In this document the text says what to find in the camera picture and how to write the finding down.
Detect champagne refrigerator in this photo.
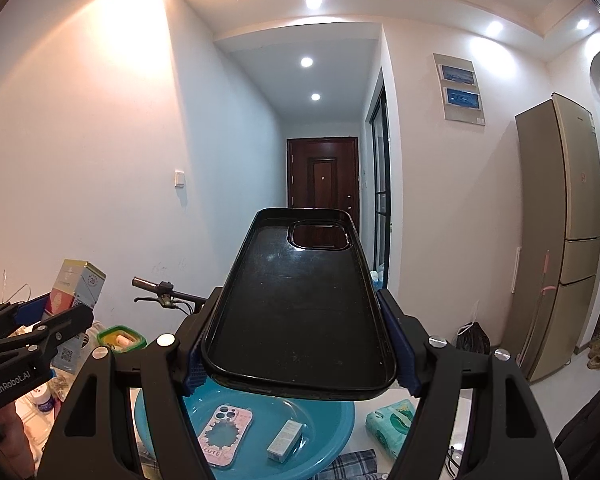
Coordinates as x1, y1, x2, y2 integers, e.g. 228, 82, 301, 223
515, 92, 600, 384

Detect blue plaid cloth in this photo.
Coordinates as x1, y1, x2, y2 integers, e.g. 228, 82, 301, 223
312, 449, 397, 480

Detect green tissue pack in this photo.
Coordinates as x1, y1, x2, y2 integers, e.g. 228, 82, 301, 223
365, 399, 422, 461

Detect black phone case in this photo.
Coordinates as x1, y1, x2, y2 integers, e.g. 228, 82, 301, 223
200, 207, 399, 402

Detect black trash bag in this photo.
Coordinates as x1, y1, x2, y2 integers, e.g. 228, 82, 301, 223
455, 322, 491, 357

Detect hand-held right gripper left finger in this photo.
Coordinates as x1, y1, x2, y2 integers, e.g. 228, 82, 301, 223
37, 286, 226, 480

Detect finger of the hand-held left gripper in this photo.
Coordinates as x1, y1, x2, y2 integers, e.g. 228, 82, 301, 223
0, 305, 95, 358
0, 294, 52, 343

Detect blue plastic basin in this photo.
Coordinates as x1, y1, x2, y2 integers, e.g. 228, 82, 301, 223
134, 377, 356, 480

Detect clear wire hanger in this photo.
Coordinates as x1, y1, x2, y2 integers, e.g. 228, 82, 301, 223
2, 270, 34, 312

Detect colourful tall carton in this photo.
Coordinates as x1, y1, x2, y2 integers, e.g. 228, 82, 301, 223
47, 259, 107, 376

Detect pink cartoon phone case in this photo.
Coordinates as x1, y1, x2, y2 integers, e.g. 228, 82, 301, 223
196, 404, 254, 469

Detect dark cloth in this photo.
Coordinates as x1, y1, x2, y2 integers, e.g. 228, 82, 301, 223
552, 375, 600, 480

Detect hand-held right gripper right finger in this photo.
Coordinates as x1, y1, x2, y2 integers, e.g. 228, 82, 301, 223
376, 288, 563, 480

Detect black bicycle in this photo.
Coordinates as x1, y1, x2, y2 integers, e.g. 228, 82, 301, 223
132, 276, 212, 319

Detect dark brown entrance door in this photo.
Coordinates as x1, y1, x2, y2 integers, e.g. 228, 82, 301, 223
286, 136, 360, 242

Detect yellow container with green rim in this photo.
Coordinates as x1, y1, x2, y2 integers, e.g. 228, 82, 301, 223
97, 325, 147, 357

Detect grey electrical panel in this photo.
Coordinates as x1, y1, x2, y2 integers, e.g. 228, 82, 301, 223
433, 52, 487, 126

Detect white jar with blue label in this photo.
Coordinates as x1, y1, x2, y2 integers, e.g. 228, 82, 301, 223
30, 387, 57, 412

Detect person's left hand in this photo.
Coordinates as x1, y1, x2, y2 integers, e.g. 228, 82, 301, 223
0, 401, 37, 478

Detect black framed sliding glass door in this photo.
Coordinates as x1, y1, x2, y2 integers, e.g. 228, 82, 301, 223
367, 82, 392, 282

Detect white printed carton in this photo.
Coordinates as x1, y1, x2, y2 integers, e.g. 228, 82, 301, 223
266, 420, 306, 464

